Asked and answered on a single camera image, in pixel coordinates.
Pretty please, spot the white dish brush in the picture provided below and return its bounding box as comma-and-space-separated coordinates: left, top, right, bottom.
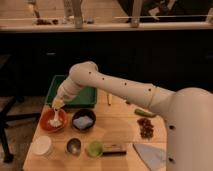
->
49, 109, 62, 127

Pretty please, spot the green tray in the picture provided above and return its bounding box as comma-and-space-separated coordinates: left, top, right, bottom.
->
45, 75, 97, 108

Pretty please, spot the small metal cup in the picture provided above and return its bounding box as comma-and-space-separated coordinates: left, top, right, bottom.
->
66, 138, 81, 156

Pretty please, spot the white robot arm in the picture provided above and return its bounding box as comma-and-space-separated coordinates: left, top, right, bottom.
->
52, 61, 213, 171

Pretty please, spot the green cucumber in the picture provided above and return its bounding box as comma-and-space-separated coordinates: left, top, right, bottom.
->
134, 109, 156, 118

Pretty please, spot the black office chair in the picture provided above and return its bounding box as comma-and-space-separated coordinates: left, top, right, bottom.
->
0, 54, 41, 163

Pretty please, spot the green cup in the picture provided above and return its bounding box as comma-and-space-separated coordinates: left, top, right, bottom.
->
87, 141, 103, 157

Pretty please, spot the grey cloth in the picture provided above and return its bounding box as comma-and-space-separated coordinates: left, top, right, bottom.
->
133, 143, 166, 171

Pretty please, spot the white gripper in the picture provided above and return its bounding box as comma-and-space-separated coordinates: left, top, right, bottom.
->
52, 77, 83, 109

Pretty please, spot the red bowl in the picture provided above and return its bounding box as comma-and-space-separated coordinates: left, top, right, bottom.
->
39, 108, 68, 133

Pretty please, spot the dark bowl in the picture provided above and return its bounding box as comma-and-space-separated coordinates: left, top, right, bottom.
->
70, 109, 96, 132

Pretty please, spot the white cylindrical container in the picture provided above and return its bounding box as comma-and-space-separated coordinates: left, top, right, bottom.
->
32, 136, 53, 156

